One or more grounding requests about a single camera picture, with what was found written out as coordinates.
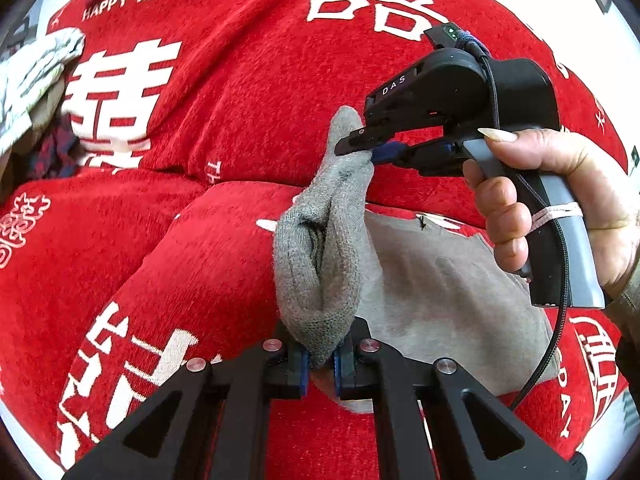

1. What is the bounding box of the dark plaid garment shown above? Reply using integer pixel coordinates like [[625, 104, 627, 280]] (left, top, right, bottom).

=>
[[26, 114, 82, 180]]

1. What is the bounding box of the red wedding bedspread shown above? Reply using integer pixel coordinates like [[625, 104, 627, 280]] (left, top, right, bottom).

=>
[[1, 0, 627, 479]]

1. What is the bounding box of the grey knit sweater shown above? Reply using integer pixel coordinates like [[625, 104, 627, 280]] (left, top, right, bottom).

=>
[[271, 105, 564, 416]]

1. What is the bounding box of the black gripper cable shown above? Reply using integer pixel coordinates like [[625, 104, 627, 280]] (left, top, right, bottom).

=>
[[456, 29, 573, 413]]

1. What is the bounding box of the person's right hand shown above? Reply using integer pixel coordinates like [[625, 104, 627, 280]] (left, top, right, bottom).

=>
[[463, 128, 639, 299]]

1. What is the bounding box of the light floral crumpled cloth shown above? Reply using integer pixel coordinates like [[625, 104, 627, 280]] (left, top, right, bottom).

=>
[[1, 27, 85, 155]]

